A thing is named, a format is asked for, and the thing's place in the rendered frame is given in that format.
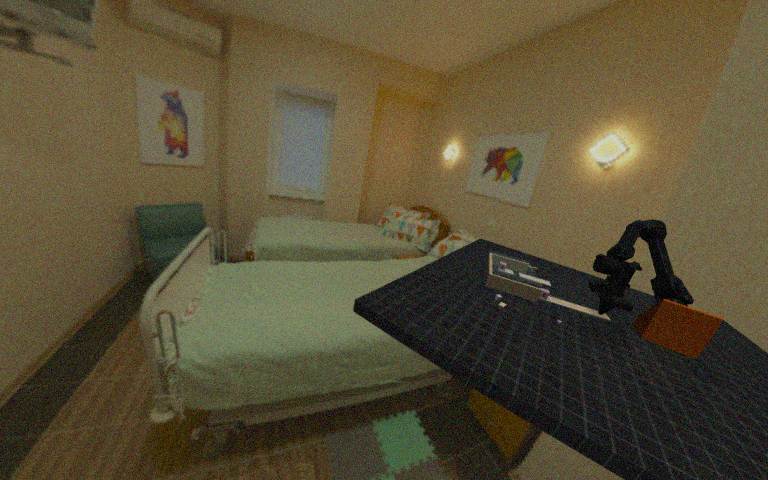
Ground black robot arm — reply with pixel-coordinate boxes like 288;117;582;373
589;220;694;306

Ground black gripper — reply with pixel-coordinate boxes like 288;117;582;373
598;276;633;315

